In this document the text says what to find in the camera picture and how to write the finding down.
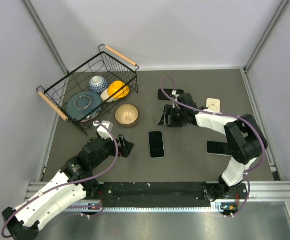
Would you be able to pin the yellow bowl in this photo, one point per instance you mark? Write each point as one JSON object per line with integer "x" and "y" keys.
{"x": 118, "y": 89}

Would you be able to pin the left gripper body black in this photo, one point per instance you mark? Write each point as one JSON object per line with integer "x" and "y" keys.
{"x": 110, "y": 149}

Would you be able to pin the white bowl in basket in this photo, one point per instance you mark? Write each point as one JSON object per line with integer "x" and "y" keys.
{"x": 106, "y": 97}

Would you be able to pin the white phone black screen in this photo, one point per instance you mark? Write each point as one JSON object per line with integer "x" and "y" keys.
{"x": 217, "y": 148}

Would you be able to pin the cream phone case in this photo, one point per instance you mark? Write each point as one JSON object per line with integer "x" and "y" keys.
{"x": 213, "y": 104}

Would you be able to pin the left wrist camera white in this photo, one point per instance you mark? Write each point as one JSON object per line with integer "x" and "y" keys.
{"x": 104, "y": 129}

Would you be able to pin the aluminium rail with comb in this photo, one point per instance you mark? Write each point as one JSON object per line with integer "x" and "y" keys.
{"x": 256, "y": 191}

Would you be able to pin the pink plate under teal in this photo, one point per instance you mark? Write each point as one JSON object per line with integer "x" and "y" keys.
{"x": 89, "y": 117}

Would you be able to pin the teal blue phone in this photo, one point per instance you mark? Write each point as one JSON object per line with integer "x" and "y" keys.
{"x": 156, "y": 144}

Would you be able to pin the blue white patterned bowl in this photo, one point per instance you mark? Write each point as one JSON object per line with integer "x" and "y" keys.
{"x": 97, "y": 84}

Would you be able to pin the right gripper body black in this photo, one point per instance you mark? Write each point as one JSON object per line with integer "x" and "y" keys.
{"x": 177, "y": 116}

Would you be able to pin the beige brown bowl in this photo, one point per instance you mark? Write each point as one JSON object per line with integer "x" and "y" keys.
{"x": 126, "y": 115}

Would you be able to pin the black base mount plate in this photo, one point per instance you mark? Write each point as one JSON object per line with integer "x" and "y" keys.
{"x": 153, "y": 194}

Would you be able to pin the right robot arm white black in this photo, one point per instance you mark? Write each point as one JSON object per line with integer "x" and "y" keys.
{"x": 245, "y": 140}

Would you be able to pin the teal blue plate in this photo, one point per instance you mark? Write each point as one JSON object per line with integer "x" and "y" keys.
{"x": 83, "y": 104}

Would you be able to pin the black phone case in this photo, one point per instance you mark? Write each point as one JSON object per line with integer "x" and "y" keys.
{"x": 163, "y": 96}

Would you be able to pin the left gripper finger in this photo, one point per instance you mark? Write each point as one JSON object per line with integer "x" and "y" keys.
{"x": 121, "y": 140}
{"x": 126, "y": 148}

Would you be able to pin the black wire basket wooden handles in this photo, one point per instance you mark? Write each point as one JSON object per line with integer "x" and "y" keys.
{"x": 108, "y": 63}

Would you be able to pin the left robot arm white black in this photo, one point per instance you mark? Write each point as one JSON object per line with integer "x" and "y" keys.
{"x": 73, "y": 182}

